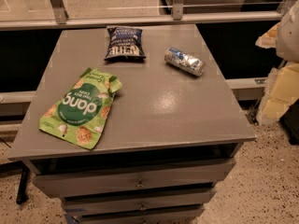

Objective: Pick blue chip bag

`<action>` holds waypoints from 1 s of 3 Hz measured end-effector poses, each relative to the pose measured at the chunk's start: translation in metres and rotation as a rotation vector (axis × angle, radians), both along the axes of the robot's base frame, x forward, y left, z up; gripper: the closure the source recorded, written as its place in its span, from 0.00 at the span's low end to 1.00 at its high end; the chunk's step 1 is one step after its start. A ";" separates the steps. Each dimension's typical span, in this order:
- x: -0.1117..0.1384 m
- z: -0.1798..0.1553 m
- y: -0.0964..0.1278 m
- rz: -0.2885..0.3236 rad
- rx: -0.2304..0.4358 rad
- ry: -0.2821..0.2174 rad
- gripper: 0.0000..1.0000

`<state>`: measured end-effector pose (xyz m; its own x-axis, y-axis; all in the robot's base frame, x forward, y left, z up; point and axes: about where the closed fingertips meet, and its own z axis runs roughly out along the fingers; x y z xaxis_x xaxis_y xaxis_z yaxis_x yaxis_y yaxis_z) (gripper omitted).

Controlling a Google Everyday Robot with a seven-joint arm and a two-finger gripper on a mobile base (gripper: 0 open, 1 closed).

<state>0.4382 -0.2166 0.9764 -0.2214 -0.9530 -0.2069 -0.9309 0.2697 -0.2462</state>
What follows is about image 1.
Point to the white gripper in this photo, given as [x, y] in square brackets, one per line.
[289, 34]

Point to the blue Kettle chip bag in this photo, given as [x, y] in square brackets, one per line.
[125, 42]

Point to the green Dang chip bag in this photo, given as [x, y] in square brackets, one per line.
[81, 115]

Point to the silver blue drink can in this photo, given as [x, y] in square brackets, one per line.
[184, 61]

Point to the grey drawer cabinet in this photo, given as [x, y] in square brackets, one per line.
[160, 115]

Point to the bottom grey drawer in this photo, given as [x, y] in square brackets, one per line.
[145, 217]

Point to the grey drawer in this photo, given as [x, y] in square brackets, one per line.
[145, 217]
[138, 202]
[146, 177]

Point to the top grey drawer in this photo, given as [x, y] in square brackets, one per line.
[146, 177]

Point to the middle grey drawer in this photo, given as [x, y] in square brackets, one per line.
[138, 202]

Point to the grey metal railing frame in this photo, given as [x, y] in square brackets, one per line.
[72, 14]

